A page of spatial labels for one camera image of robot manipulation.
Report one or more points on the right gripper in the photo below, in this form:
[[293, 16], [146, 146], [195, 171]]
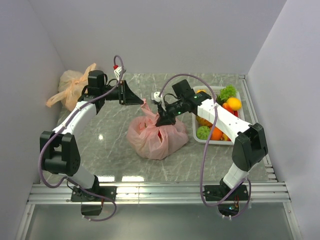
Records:
[[166, 118]]

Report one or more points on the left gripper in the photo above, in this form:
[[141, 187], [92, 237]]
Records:
[[128, 97]]

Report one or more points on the red fake apple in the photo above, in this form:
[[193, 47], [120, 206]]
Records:
[[160, 136]]

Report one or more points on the pink plastic bag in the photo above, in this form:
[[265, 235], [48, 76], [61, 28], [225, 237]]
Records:
[[142, 135]]

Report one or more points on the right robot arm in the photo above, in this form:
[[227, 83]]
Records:
[[249, 140]]

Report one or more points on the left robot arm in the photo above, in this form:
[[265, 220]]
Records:
[[59, 153]]

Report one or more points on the fake orange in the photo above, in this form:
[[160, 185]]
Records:
[[217, 133]]

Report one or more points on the orange tied plastic bag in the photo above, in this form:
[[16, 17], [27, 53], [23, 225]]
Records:
[[70, 88]]

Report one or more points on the red fake pepper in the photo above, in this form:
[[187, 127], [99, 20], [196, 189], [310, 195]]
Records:
[[229, 109]]

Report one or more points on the green fake lettuce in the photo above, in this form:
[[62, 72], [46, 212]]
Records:
[[227, 92]]

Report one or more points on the yellow fake lemon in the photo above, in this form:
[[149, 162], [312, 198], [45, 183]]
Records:
[[234, 103]]

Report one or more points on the orange spiky fruit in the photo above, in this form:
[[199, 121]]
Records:
[[203, 122]]

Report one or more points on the green custard apple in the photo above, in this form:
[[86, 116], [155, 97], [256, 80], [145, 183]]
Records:
[[203, 132]]

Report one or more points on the yellow bell pepper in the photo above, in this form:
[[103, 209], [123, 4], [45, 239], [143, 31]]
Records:
[[201, 91]]

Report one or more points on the white plastic fruit basket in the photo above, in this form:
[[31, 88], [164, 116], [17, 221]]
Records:
[[195, 124]]

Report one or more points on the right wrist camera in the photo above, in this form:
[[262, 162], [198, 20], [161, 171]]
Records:
[[157, 98]]

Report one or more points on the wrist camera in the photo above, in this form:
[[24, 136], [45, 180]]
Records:
[[157, 98], [118, 71]]

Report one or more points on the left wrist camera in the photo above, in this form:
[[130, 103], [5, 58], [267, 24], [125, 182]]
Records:
[[118, 71]]

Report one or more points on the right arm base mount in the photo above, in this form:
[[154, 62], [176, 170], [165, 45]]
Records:
[[230, 203]]

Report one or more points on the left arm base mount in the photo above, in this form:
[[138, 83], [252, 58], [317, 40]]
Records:
[[92, 204]]

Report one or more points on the aluminium rail frame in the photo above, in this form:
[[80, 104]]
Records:
[[156, 200]]

